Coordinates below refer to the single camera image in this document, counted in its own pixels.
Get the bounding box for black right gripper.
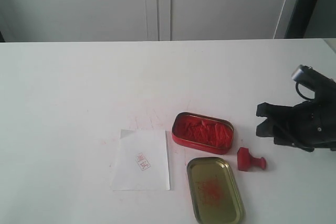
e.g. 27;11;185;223
256;78;335;152

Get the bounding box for red plastic stamp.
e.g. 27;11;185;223
237;147;267;172

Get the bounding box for red ink pad tin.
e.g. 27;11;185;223
172;112;234;155

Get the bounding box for gold metal tin lid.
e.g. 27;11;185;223
187;157;245;223

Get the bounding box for white paper sheet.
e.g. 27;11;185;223
111;130;171;191

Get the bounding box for grey cabinet doors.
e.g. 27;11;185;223
1;0;296;42

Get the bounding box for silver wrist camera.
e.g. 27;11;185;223
291;65;313;82

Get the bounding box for dark vertical post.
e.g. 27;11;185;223
284;0;334;39

